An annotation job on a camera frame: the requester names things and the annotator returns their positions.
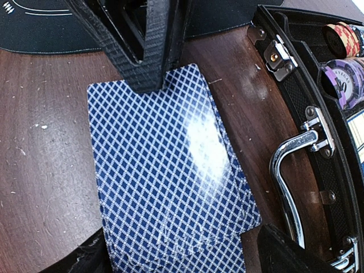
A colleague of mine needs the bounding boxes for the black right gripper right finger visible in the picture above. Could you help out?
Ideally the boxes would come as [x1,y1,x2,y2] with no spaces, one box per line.
[257,224,330,272]

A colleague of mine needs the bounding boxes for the grey card deck box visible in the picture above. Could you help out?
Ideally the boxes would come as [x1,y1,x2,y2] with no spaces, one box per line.
[87,64,261,272]

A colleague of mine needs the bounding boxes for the cream card deck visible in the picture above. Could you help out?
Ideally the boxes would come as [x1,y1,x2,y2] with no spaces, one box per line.
[348,110,364,167]

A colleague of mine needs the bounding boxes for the round black poker mat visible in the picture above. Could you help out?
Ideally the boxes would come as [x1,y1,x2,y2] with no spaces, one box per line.
[0,0,285,55]

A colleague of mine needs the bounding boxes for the left outer poker chip row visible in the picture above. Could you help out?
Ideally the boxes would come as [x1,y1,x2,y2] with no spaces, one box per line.
[322,22,363,59]

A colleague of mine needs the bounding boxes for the left inner poker chip row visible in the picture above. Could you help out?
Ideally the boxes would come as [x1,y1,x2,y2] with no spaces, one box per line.
[321,57,363,110]

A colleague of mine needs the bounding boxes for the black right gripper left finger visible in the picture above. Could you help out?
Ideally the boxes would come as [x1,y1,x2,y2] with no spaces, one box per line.
[41,229,113,273]

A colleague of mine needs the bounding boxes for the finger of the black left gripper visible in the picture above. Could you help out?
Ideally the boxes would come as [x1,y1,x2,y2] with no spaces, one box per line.
[170,0,194,65]
[66,1,171,93]

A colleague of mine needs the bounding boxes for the poker chip row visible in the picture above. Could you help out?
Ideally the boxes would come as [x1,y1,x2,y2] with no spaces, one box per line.
[322,22,363,59]
[321,57,363,110]

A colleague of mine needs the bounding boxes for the black poker chip case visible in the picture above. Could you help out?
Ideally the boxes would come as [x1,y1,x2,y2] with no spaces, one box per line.
[247,5,363,272]

